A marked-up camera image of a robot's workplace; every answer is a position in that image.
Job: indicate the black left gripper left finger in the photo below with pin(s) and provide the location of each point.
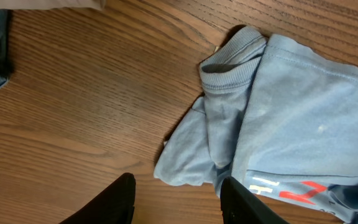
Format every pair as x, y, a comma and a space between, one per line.
114, 205

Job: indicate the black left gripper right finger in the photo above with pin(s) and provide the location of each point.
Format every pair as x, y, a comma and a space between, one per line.
240, 206

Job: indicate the light blue printed t-shirt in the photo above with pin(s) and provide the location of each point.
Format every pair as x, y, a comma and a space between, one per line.
277, 117

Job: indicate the folded beige shirt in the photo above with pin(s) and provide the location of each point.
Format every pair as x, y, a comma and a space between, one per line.
51, 4

